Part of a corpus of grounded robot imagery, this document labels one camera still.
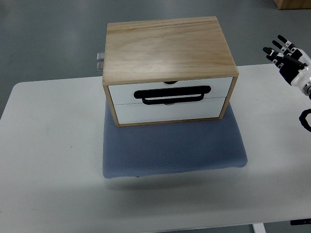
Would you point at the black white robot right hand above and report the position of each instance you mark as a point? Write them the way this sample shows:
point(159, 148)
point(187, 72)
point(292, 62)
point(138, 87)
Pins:
point(293, 63)

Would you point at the black drawer handle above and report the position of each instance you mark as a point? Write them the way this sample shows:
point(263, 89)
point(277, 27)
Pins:
point(172, 95)

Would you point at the wooden drawer cabinet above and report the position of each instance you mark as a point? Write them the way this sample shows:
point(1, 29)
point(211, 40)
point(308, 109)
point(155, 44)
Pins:
point(167, 50)

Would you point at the brown cardboard box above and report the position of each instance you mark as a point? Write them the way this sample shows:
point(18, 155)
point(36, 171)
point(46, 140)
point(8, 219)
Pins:
point(292, 4)

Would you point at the black table control panel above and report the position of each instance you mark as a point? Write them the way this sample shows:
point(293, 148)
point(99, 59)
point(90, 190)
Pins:
point(300, 222)

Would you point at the white table leg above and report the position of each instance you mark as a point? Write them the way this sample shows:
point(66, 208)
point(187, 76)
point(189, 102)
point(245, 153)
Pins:
point(259, 228)

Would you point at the blue grey cushion mat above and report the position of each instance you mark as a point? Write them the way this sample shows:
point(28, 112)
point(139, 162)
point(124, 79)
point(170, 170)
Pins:
point(138, 151)

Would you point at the grey metal table clamp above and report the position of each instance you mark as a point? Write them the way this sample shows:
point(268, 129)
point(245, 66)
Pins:
point(100, 61)

